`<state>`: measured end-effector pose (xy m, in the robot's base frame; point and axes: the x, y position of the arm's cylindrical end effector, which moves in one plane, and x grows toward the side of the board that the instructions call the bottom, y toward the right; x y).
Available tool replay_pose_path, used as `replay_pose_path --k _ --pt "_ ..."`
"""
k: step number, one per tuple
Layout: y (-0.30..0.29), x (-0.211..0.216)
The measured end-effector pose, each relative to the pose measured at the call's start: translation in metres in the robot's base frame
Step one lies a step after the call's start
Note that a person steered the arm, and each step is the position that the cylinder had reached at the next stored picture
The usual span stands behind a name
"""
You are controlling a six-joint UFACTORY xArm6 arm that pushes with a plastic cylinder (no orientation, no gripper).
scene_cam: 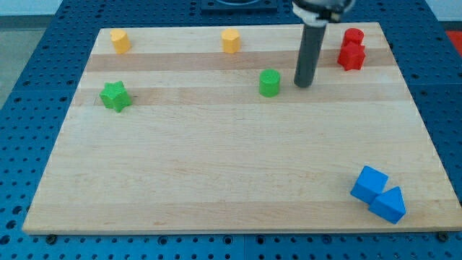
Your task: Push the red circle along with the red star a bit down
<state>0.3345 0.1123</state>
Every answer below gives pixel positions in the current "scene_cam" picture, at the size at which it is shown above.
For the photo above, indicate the green star block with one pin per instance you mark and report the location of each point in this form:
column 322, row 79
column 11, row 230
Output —
column 115, row 96

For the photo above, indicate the blue triangle block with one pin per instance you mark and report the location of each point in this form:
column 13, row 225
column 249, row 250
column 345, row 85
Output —
column 389, row 205

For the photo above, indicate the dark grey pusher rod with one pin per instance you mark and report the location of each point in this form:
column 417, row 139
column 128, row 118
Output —
column 309, row 52

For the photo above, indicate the yellow heart block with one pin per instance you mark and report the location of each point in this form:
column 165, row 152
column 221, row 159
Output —
column 120, row 40

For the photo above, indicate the blue cube block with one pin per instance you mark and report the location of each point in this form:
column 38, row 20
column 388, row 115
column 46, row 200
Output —
column 369, row 184

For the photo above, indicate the red star block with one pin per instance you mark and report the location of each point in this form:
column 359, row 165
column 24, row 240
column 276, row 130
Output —
column 352, row 56

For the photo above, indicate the red cylinder block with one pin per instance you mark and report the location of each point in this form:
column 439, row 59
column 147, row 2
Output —
column 353, row 35

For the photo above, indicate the green cylinder block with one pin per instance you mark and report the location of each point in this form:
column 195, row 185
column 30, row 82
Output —
column 269, row 81

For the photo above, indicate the wooden board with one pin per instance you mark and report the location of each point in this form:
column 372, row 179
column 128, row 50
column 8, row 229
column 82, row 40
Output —
column 200, row 150

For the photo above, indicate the yellow pentagon block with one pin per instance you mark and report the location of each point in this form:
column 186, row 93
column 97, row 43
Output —
column 230, row 40

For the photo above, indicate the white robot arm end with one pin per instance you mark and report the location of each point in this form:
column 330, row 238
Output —
column 318, row 13

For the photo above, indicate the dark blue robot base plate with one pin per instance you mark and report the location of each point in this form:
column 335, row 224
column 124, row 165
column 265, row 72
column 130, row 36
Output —
column 238, row 5

